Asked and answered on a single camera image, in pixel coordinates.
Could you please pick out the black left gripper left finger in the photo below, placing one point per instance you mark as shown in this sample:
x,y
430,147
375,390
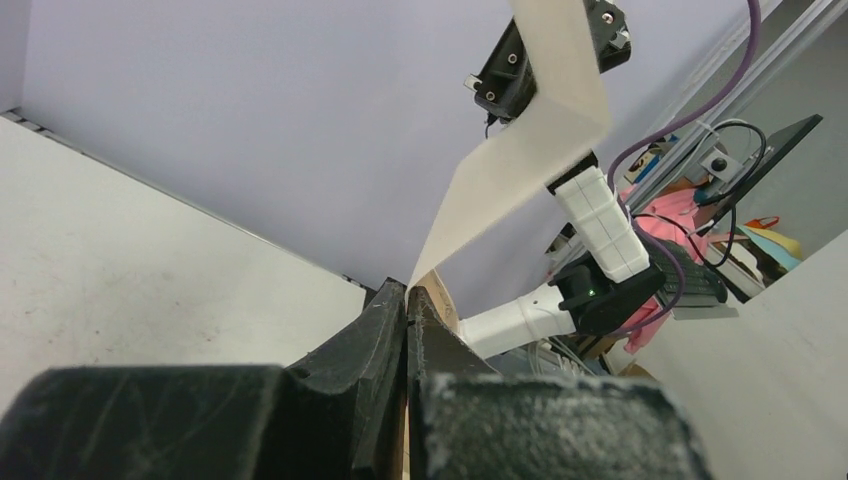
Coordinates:
x,y
334,414

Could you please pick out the black keyboard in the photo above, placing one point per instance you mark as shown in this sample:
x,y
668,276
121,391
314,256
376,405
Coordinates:
x,y
703,294

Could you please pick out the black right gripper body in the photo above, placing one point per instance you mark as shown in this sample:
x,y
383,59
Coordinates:
x,y
506,84

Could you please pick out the tan letter paper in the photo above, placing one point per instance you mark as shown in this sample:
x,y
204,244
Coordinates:
x,y
566,117

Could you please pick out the black computer monitor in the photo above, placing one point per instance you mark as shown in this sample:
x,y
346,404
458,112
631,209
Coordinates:
x,y
723,180

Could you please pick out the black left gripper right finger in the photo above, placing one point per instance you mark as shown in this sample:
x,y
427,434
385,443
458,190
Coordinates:
x,y
468,421

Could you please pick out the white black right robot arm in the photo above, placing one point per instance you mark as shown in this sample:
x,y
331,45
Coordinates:
x,y
599,291

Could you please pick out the pink cloth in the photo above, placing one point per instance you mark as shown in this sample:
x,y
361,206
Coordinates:
x,y
679,206

